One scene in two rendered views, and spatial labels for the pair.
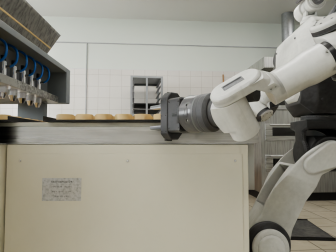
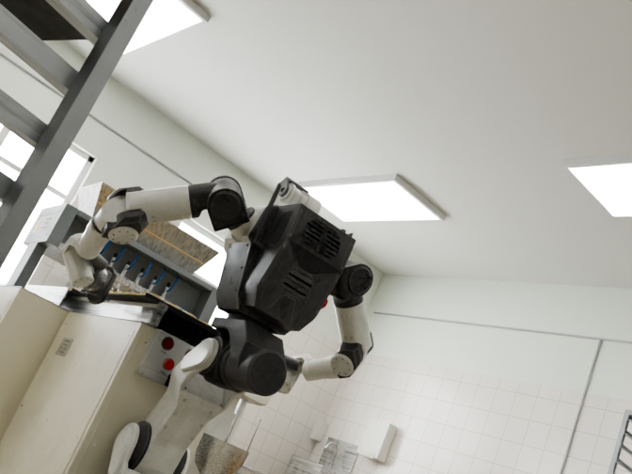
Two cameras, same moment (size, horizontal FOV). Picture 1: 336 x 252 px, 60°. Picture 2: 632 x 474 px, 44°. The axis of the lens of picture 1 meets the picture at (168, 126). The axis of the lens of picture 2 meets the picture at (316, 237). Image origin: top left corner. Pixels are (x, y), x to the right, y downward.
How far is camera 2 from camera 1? 238 cm
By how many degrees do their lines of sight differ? 60
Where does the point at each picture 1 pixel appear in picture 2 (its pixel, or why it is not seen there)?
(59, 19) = (563, 291)
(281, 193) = (168, 395)
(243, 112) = (68, 260)
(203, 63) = not seen: outside the picture
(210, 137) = (134, 315)
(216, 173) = (117, 345)
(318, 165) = (188, 361)
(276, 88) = (75, 243)
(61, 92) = (199, 311)
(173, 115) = not seen: hidden behind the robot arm
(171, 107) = not seen: hidden behind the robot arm
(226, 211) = (102, 380)
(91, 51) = (605, 357)
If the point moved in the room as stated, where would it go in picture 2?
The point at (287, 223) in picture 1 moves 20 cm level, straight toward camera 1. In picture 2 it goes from (156, 428) to (86, 398)
